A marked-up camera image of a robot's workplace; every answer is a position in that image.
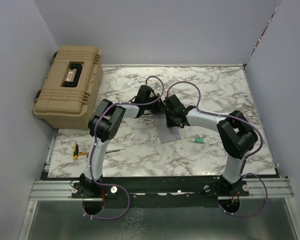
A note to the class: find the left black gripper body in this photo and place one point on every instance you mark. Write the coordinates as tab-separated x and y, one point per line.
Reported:
154	107

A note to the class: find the red handled screwdriver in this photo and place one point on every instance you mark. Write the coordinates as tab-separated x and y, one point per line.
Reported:
114	150

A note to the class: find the black metal base rail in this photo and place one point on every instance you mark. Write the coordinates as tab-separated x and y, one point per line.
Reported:
160	192

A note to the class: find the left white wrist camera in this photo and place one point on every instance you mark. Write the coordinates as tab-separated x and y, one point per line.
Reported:
156	86

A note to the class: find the yellow black small screwdriver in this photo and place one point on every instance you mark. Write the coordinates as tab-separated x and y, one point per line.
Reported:
77	152

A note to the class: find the green white glue stick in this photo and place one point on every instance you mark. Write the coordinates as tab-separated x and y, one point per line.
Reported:
197	140

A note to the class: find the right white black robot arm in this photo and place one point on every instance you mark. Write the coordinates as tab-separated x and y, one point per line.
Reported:
237	136

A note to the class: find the aluminium frame rail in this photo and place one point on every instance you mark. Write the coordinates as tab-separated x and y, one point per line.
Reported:
43	191

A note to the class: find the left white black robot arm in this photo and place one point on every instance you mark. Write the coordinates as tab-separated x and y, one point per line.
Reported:
103	126

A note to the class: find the tan plastic tool case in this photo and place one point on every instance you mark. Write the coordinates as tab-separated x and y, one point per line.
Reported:
68	95

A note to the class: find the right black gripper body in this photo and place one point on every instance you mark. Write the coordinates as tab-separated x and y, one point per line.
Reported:
170	121

